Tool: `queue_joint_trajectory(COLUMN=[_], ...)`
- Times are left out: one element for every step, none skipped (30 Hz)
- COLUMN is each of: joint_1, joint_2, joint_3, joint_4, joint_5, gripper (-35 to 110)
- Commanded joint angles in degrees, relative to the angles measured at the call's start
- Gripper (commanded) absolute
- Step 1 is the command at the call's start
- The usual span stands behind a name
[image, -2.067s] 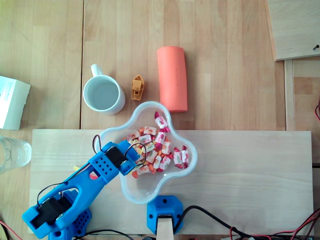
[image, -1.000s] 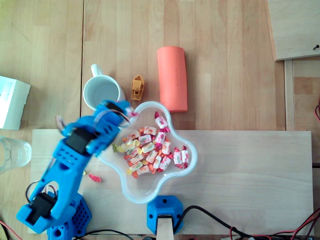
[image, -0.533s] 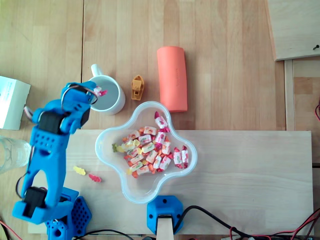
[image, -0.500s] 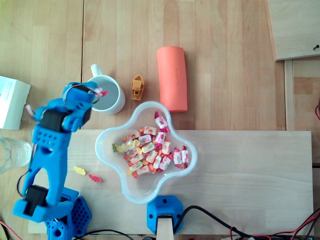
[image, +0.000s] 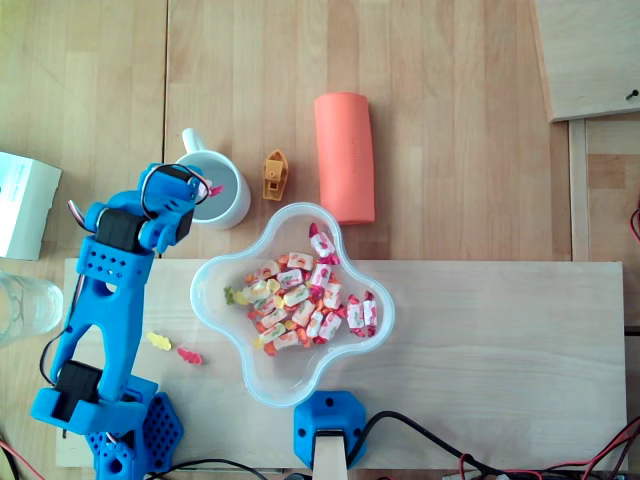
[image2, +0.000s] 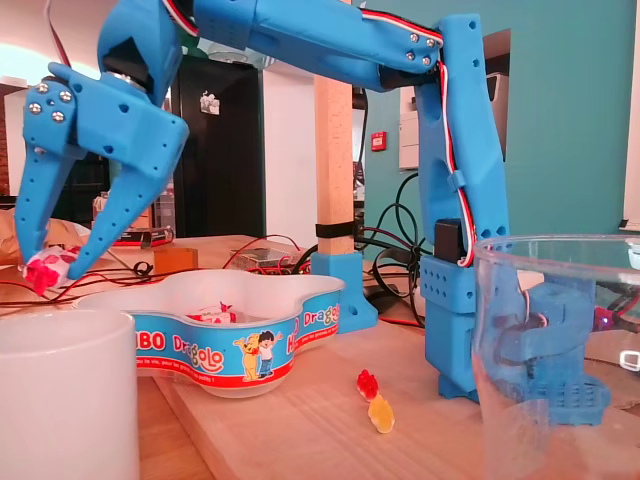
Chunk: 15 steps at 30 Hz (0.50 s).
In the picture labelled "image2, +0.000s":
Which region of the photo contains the blue post mount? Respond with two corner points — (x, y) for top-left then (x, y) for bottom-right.
(310, 251), (379, 335)

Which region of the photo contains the small wooden block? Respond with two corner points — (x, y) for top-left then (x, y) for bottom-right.
(152, 247), (200, 276)

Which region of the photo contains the wooden camera post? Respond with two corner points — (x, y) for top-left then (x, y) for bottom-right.
(312, 74), (355, 256)

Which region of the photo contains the black post strap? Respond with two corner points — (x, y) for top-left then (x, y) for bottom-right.
(314, 223), (357, 241)

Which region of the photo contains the black red flat box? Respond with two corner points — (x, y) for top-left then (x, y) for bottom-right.
(112, 225), (175, 249)

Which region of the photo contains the clear drinking glass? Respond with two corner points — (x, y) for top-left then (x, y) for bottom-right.
(471, 234), (640, 480)

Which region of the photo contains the clear plastic candy bowl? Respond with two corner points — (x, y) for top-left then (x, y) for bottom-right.
(71, 269), (347, 400)

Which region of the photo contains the beige paper bag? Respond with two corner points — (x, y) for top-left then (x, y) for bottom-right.
(0, 208), (96, 266)

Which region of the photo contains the clear glass dome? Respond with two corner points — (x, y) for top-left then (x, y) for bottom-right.
(199, 38), (276, 69)

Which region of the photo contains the yellow gummy candy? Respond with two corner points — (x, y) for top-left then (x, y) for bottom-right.
(367, 394), (396, 435)

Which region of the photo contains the dark arched door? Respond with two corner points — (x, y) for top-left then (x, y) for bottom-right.
(62, 149), (111, 226)

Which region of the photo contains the red gummy candy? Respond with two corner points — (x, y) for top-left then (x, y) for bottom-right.
(356, 369), (380, 403)

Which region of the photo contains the light wooden board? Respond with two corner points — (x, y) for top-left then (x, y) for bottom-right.
(149, 319), (640, 480)

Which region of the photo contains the red white black servo cable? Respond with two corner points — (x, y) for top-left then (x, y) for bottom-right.
(359, 9), (482, 266)
(43, 0), (74, 69)

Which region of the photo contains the photo fridge magnet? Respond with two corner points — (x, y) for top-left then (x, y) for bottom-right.
(199, 89), (223, 116)

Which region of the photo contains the clear cased circuit board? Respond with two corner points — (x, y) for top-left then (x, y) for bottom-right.
(230, 244), (301, 274)

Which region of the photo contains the red white candy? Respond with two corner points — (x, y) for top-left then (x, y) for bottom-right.
(186, 299), (237, 326)
(18, 243), (82, 296)

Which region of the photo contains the black refrigerator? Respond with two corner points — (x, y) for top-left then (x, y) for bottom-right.
(169, 52), (265, 239)

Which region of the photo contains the white ceramic mug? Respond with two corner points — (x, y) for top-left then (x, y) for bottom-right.
(0, 308), (140, 480)

